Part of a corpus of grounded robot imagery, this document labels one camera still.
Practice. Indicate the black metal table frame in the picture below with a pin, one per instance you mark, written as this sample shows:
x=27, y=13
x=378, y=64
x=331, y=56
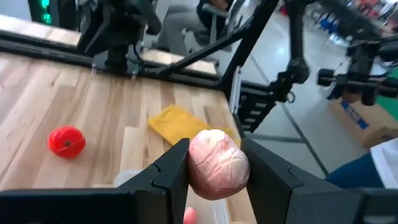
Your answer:
x=186, y=79

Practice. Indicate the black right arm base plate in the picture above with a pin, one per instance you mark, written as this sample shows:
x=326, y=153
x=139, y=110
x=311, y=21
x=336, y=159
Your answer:
x=124, y=68

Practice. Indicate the black box green lights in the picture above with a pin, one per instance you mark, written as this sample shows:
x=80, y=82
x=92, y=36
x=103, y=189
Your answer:
x=45, y=12

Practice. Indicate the yellow folded cloth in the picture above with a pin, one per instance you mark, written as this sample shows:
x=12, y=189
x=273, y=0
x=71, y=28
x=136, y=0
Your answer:
x=174, y=124

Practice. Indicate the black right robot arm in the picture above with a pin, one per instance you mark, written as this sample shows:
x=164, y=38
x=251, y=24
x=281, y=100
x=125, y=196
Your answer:
x=118, y=31

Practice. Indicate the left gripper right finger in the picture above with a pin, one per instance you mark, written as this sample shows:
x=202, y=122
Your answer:
x=273, y=193

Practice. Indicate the cardboard box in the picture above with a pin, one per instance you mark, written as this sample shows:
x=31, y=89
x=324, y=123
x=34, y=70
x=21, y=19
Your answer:
x=367, y=124

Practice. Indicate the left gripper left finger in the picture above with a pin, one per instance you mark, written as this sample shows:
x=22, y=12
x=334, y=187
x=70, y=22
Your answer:
x=168, y=186

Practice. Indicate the red toy tomato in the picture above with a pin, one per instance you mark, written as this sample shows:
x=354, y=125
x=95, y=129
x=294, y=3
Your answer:
x=66, y=143

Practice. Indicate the seated person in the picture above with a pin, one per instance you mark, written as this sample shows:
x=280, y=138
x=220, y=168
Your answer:
x=180, y=28

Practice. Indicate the pink toy strawberry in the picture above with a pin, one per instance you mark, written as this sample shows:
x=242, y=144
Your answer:
x=189, y=216

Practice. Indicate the pale pink toy garlic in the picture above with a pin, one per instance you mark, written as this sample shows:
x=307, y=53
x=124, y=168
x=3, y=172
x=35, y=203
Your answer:
x=217, y=165

